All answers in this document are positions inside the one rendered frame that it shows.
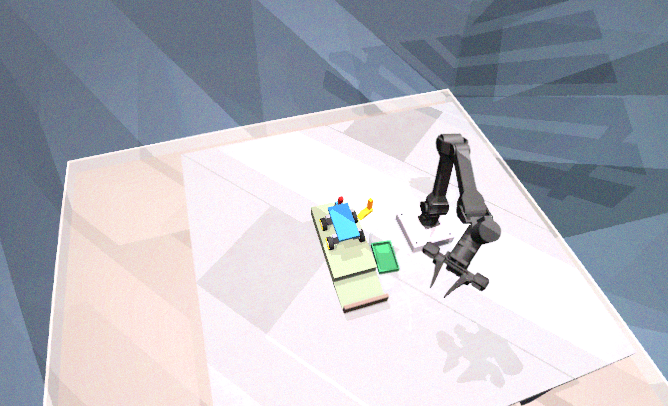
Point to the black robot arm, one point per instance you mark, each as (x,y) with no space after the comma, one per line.
(471,208)

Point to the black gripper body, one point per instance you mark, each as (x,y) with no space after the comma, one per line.
(461,256)

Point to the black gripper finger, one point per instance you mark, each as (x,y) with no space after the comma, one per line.
(461,281)
(437,267)

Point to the green tray floor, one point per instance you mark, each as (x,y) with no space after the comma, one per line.
(385,257)

